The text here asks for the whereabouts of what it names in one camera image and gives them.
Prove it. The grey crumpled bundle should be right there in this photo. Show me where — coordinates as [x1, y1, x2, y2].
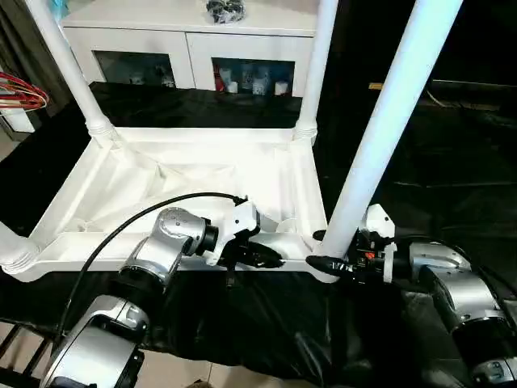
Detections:
[205, 0, 246, 24]

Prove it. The white cabinet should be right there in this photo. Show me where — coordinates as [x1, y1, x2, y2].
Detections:
[60, 0, 326, 97]

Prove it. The white plastic table top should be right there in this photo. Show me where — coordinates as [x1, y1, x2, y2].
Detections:
[0, 125, 345, 285]

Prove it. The red wire hanger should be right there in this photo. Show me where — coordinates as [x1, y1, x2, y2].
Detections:
[0, 71, 50, 112]

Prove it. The black metal bar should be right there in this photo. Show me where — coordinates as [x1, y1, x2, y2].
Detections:
[427, 78, 517, 103]

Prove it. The black plastic mat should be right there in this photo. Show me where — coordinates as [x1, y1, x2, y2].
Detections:
[0, 79, 517, 385]

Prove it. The white plastic table leg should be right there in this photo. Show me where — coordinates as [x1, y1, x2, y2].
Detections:
[0, 217, 43, 277]
[24, 0, 119, 148]
[292, 0, 341, 143]
[311, 0, 466, 277]

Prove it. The black metal stand frame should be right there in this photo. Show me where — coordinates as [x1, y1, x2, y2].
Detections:
[0, 318, 59, 388]

